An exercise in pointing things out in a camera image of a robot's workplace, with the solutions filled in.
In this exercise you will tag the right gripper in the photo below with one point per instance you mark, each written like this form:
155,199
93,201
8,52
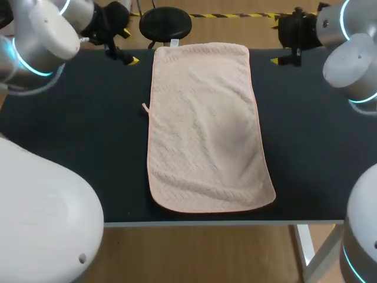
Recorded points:
299,29

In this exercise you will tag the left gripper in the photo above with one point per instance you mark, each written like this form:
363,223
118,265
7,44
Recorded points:
106,20

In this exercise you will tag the pale pink towel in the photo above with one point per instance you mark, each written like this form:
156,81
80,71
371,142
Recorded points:
203,132

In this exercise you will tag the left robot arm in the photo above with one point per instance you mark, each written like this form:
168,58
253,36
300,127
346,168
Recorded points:
44,206

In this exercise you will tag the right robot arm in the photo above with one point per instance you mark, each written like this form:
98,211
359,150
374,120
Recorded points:
350,67

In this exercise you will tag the black round stool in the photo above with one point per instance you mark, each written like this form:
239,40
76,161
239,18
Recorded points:
165,23

